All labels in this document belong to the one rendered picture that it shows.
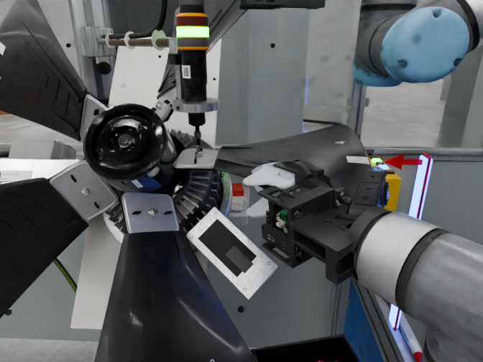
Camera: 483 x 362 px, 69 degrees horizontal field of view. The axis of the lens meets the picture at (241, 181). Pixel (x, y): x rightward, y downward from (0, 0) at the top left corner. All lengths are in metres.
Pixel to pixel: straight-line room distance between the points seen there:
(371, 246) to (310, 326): 1.41
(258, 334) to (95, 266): 1.08
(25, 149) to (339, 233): 0.67
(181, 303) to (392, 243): 0.31
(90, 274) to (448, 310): 0.66
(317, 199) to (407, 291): 0.12
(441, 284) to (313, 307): 1.37
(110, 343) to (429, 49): 0.48
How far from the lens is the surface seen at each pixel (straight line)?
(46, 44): 0.69
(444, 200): 1.52
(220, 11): 0.66
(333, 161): 0.54
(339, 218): 0.37
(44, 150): 0.82
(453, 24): 0.44
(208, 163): 0.53
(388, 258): 0.31
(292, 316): 1.67
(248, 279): 0.60
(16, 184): 0.59
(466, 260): 0.30
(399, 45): 0.42
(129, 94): 0.91
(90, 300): 0.80
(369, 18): 0.58
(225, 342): 0.55
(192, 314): 0.53
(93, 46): 1.08
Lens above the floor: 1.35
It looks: 21 degrees down
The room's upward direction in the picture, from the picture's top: straight up
